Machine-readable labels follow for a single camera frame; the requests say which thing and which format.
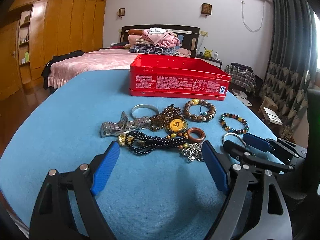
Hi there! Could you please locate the brown wooden ring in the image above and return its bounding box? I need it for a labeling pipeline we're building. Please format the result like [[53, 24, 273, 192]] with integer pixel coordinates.
[[187, 127, 206, 144]]

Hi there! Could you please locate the black bead necklace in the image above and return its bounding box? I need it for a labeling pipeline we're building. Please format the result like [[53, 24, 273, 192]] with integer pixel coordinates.
[[118, 130, 191, 156]]

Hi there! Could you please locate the small wooden stool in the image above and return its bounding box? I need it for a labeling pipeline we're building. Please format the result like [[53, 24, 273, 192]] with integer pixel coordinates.
[[258, 96, 283, 126]]

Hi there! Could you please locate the white bathroom scale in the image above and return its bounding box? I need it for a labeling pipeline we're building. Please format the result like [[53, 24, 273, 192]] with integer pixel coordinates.
[[232, 88, 253, 107]]

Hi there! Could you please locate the silver metal watch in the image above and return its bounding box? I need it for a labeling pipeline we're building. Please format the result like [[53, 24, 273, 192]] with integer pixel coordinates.
[[100, 112, 151, 138]]

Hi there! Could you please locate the blue table cloth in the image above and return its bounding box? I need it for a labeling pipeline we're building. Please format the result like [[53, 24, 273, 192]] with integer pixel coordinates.
[[0, 69, 286, 240]]

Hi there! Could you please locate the plaid bag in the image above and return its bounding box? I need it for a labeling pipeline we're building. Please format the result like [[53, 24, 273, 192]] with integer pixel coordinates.
[[223, 63, 256, 93]]

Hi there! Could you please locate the dark patterned curtain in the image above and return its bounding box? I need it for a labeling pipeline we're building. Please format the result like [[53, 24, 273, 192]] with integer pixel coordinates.
[[260, 0, 317, 140]]

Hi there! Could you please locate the dark nightstand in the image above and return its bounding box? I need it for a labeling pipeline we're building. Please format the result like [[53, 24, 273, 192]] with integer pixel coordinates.
[[195, 54, 222, 69]]

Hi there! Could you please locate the red metal tin box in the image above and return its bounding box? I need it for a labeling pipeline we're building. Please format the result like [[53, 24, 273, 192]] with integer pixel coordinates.
[[129, 54, 231, 101]]

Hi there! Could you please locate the yellow pikachu toy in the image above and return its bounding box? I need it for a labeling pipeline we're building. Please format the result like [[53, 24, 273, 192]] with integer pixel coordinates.
[[203, 48, 213, 59]]

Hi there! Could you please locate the bed with pink cover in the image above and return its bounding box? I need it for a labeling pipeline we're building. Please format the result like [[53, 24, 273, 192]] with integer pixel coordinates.
[[41, 24, 200, 91]]

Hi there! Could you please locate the black garment on bed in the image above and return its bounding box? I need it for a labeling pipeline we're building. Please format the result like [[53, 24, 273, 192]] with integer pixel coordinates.
[[41, 49, 85, 90]]

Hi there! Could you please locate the pile of folded clothes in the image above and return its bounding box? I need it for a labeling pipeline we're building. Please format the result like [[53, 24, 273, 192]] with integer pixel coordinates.
[[128, 27, 182, 56]]

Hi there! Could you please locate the wooden wardrobe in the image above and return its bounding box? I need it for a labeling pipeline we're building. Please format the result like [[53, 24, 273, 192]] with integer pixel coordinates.
[[1, 0, 106, 100]]

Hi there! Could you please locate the multicolour bead bracelet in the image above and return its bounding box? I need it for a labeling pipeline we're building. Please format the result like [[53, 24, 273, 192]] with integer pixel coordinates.
[[219, 112, 250, 135]]

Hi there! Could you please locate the silver ring bangle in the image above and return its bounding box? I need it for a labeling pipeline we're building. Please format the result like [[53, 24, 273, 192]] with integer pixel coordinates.
[[222, 132, 247, 147]]

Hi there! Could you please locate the silver chain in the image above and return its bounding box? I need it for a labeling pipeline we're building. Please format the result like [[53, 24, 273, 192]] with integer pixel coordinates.
[[180, 142, 205, 163]]

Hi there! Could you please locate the brown wooden bead bracelet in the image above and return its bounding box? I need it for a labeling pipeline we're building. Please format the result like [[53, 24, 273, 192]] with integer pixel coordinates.
[[183, 99, 217, 123]]

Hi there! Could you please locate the brown bead necklace yellow pendant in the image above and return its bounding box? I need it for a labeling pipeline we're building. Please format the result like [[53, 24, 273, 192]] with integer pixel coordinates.
[[149, 104, 188, 134]]

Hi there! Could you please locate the white wall cable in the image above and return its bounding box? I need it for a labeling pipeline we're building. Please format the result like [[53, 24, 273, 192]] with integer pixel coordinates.
[[240, 0, 266, 33]]

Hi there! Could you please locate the right wall lamp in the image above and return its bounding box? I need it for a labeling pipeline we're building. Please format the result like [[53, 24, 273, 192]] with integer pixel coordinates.
[[201, 3, 212, 16]]

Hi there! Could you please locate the wall lamp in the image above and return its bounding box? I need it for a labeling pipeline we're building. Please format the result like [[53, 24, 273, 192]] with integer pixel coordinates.
[[118, 8, 125, 17], [201, 3, 212, 16]]

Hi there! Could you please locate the left wall lamp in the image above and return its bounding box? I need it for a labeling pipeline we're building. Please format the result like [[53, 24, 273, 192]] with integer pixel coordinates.
[[118, 8, 125, 17]]

